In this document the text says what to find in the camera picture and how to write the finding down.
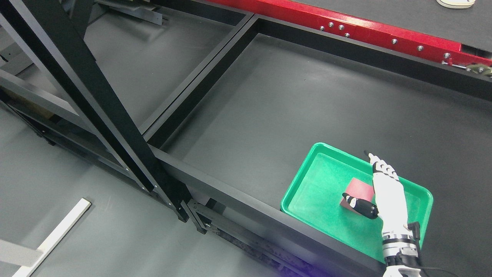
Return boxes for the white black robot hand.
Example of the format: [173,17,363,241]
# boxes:
[342,151,411,236]

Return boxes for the pink block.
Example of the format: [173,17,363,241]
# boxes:
[339,177,375,215]

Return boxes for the green plastic tray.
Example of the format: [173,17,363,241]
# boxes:
[281,142,434,262]

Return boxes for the black metal shelf rack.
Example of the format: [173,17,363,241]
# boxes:
[1,0,491,277]

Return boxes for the red metal beam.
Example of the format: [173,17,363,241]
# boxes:
[216,0,491,77]

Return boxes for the white desk with leg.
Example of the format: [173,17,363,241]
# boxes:
[0,198,92,277]

